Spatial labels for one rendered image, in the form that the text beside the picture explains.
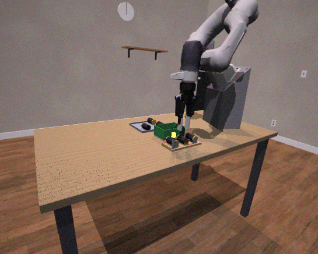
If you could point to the green open-top box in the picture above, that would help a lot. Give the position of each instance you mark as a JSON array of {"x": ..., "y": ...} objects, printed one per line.
[{"x": 164, "y": 130}]

